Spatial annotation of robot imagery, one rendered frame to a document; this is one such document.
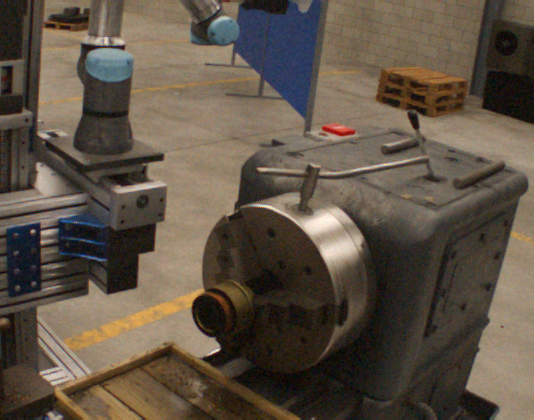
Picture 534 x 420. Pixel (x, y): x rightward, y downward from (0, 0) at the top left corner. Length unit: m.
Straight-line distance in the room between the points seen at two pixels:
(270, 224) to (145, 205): 0.46
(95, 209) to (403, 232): 0.74
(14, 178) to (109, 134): 0.26
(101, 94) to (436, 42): 10.58
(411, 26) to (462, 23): 0.98
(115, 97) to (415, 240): 0.77
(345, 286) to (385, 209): 0.18
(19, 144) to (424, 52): 10.77
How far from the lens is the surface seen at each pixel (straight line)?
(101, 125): 1.64
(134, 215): 1.58
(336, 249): 1.18
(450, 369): 1.71
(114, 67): 1.61
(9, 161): 1.69
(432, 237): 1.24
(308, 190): 1.19
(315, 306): 1.15
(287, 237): 1.19
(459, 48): 11.81
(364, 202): 1.29
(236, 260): 1.20
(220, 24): 1.66
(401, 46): 12.31
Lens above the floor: 1.65
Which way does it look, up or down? 21 degrees down
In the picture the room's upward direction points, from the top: 8 degrees clockwise
